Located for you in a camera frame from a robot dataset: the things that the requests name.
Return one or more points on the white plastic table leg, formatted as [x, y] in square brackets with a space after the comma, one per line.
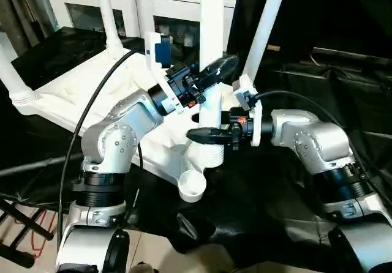
[109, 13]
[12, 71]
[212, 16]
[266, 28]

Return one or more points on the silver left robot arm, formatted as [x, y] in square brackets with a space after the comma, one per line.
[116, 138]

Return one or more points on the small tan label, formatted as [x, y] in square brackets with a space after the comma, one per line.
[273, 48]

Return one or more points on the black work mat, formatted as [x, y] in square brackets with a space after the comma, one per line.
[275, 224]

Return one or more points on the white cabinet with glass doors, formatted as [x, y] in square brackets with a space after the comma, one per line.
[128, 0]

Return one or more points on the dark low shelf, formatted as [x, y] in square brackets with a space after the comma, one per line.
[355, 54]

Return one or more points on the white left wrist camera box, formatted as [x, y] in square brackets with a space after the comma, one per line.
[160, 56]

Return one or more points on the black stand frame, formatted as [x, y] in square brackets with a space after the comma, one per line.
[18, 224]

